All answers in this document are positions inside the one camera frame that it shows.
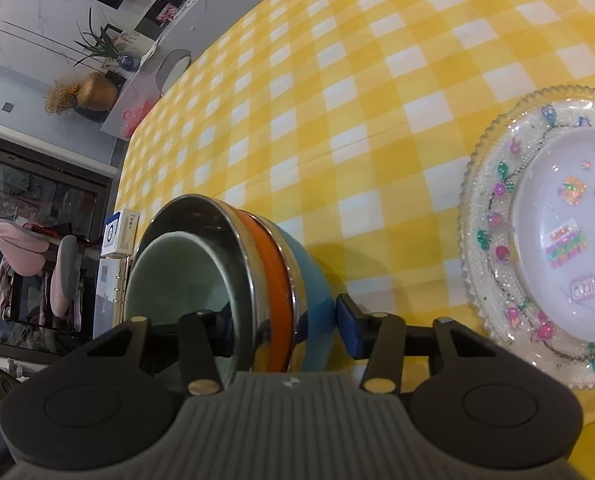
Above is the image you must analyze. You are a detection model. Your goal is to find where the grey ring binder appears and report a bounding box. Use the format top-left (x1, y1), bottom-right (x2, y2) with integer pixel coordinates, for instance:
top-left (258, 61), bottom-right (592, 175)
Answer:
top-left (92, 255), bottom-right (134, 338)

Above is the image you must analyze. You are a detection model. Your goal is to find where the white fruit print plate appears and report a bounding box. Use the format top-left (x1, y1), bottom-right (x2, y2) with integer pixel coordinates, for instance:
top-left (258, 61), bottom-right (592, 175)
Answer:
top-left (475, 100), bottom-right (595, 373)

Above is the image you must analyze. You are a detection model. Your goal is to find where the green ceramic bowl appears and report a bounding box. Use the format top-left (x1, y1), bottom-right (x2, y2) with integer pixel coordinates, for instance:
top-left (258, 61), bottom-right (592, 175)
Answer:
top-left (126, 230), bottom-right (234, 331)

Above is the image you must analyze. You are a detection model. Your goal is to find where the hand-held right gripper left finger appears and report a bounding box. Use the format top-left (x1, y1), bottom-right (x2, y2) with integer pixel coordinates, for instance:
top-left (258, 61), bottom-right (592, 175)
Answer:
top-left (84, 307), bottom-right (236, 398)

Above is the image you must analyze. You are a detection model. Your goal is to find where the blue vase with plant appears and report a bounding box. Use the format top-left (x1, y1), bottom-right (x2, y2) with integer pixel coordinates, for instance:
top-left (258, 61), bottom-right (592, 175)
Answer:
top-left (74, 6), bottom-right (144, 72)

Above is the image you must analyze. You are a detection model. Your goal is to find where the gold vase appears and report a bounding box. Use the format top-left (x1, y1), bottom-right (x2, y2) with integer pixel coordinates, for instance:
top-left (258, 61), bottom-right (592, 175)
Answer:
top-left (76, 72), bottom-right (120, 111)

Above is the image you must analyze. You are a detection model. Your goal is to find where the orange bowl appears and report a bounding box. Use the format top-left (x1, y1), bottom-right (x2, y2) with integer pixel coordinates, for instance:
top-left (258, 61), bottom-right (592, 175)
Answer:
top-left (240, 211), bottom-right (296, 373)

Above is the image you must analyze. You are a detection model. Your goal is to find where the pink office chair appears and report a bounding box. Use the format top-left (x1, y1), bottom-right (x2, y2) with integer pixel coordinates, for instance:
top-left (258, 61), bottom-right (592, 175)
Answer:
top-left (0, 217), bottom-right (84, 322)

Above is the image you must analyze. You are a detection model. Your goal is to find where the stainless steel bowl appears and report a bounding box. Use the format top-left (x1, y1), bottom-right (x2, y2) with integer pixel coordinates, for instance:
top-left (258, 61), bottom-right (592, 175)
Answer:
top-left (123, 193), bottom-right (270, 373)

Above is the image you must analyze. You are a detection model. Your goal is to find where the blue bowl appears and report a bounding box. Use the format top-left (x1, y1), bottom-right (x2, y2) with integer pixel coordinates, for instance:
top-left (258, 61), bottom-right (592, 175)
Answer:
top-left (254, 216), bottom-right (339, 374)

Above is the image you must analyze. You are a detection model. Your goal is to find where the small white sticker plate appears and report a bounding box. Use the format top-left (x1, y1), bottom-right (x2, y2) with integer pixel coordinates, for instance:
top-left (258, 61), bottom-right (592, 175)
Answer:
top-left (509, 127), bottom-right (595, 342)

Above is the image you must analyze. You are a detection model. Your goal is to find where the white cardboard box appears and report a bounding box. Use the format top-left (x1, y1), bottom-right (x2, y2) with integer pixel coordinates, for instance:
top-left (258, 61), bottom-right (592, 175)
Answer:
top-left (100, 209), bottom-right (141, 259)

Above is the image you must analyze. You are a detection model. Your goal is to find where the yellow checkered tablecloth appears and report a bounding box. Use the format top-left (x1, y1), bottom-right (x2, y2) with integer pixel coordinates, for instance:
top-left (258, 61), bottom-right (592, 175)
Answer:
top-left (91, 0), bottom-right (595, 433)

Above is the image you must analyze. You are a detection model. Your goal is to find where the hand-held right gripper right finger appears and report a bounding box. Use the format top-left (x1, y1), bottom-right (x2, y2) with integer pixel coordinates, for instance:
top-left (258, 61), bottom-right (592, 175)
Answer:
top-left (336, 293), bottom-right (501, 394)

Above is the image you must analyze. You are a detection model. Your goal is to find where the clear glass plate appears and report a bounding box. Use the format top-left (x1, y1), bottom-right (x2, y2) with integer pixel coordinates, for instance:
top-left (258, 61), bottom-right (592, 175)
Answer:
top-left (458, 83), bottom-right (595, 392)

